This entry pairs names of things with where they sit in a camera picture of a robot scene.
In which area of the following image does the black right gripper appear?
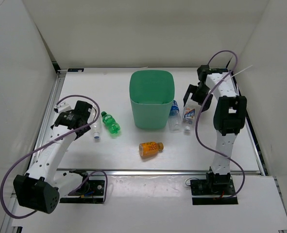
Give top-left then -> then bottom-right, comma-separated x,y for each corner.
184,84 -> 213,113

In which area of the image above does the green soda bottle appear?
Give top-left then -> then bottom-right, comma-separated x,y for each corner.
101,111 -> 120,134

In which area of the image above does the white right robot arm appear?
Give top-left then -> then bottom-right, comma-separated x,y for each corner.
183,65 -> 247,178

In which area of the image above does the clear unlabelled plastic bottle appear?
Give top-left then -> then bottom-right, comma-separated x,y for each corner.
91,104 -> 101,141

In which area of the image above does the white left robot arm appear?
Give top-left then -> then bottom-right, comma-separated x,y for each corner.
13,100 -> 92,214

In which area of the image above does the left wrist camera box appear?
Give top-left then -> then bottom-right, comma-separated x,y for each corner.
73,100 -> 93,122

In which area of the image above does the orange juice bottle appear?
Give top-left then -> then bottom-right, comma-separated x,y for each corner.
139,142 -> 164,159

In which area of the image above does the aluminium table rail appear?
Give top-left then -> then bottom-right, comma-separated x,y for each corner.
26,69 -> 68,170
57,168 -> 262,176

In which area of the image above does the clear bottle white blue label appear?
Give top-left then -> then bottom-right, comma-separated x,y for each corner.
183,103 -> 195,133

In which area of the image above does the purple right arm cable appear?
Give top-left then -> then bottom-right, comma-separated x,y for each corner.
195,50 -> 246,199

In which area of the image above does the green plastic bin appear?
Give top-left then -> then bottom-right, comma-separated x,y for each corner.
129,70 -> 175,130

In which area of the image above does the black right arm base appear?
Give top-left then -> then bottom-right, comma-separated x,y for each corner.
185,172 -> 238,205

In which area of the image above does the aluminium front table rail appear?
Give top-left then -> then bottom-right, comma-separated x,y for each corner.
57,168 -> 262,176

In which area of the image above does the white cable tie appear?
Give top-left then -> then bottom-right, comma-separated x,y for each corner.
223,65 -> 253,82

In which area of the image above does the aluminium left table rail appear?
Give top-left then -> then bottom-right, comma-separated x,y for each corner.
26,69 -> 68,170

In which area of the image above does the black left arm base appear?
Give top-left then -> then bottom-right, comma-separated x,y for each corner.
59,170 -> 108,204

